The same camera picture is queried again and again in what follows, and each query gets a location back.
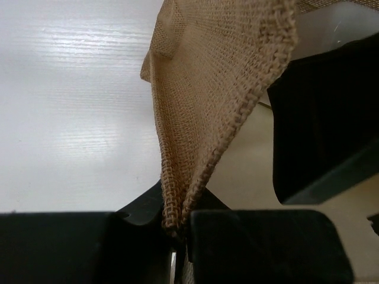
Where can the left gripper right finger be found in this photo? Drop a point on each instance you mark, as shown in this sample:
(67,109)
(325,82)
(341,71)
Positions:
(264,246)

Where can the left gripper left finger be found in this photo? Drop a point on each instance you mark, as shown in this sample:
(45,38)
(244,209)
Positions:
(126,246)

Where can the brown burlap canvas bag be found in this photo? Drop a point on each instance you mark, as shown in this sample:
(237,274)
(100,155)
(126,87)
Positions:
(210,62)

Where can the orange bottle dark cap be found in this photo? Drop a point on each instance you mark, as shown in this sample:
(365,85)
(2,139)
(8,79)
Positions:
(325,111)

